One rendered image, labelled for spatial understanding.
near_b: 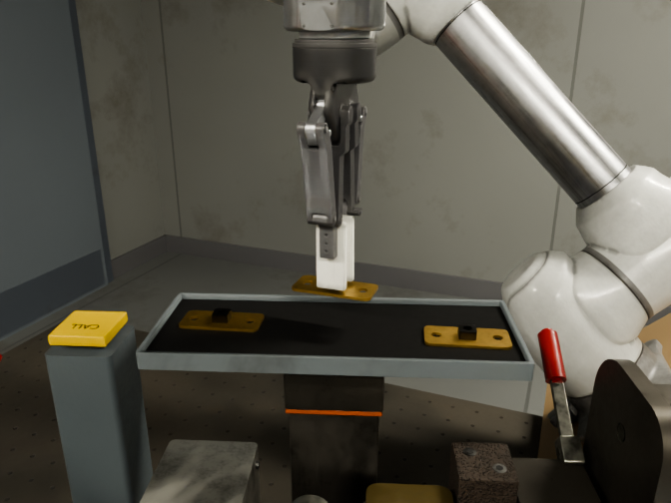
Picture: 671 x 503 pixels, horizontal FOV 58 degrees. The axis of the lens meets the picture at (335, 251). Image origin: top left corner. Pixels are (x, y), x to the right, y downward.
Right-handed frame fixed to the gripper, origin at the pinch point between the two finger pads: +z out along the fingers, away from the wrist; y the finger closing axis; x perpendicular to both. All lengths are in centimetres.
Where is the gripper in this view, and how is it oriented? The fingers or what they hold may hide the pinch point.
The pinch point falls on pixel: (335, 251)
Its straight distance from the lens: 60.0
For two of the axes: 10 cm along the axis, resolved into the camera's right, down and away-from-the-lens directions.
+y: -3.3, 3.3, -8.8
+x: 9.4, 1.1, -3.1
